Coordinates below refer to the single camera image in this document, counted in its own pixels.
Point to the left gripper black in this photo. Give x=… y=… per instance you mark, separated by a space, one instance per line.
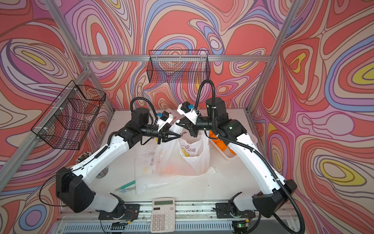
x=164 y=134

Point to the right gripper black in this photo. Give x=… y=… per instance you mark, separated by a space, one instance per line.
x=191 y=126

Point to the printed white plastic bag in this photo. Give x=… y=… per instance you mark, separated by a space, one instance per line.
x=191 y=152

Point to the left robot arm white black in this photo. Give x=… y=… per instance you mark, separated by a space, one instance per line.
x=72 y=185

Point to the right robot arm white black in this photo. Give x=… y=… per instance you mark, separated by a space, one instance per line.
x=275 y=190

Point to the orange fruit bottom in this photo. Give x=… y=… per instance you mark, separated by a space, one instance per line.
x=224 y=149

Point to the clear plastic bag bottom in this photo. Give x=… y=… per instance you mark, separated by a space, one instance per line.
x=146 y=179

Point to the green pen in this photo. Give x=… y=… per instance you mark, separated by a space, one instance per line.
x=127 y=187

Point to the cup of pens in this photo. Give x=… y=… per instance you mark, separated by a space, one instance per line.
x=83 y=157

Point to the white desk calculator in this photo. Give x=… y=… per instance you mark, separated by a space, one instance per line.
x=163 y=216

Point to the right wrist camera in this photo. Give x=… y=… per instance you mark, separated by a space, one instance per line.
x=186 y=109

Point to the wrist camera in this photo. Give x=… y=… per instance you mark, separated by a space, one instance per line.
x=163 y=119
x=186 y=109

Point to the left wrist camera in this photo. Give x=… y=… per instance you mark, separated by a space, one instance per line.
x=163 y=119

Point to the black wire basket back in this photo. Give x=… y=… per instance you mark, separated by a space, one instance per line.
x=178 y=66

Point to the black wire basket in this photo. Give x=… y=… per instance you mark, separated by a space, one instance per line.
x=71 y=119
x=178 y=66

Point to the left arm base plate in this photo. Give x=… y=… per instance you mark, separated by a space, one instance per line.
x=127 y=212

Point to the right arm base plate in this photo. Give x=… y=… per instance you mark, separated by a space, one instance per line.
x=228 y=210

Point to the black wire basket left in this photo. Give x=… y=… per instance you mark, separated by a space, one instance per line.
x=71 y=119

